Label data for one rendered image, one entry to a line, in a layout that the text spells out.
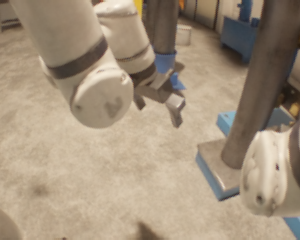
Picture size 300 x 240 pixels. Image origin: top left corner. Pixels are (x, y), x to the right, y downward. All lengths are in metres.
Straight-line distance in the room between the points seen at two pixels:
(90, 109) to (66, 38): 0.09
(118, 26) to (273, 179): 0.35
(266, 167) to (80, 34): 0.22
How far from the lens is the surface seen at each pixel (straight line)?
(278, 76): 1.10
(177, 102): 0.51
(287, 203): 0.21
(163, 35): 2.17
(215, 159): 1.44
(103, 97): 0.27
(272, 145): 0.20
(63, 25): 0.24
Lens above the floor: 1.14
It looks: 37 degrees down
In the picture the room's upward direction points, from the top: 5 degrees clockwise
